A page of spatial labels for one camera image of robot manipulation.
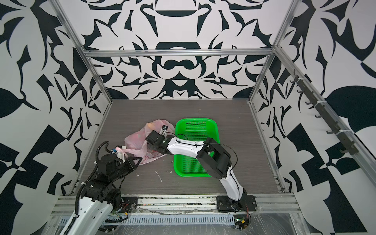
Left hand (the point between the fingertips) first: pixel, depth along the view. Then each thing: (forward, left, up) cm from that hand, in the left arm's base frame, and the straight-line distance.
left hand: (141, 156), depth 79 cm
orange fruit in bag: (+22, -3, -4) cm, 23 cm away
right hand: (+10, -5, -5) cm, 13 cm away
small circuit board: (-29, -50, -12) cm, 59 cm away
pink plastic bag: (+8, +4, -1) cm, 9 cm away
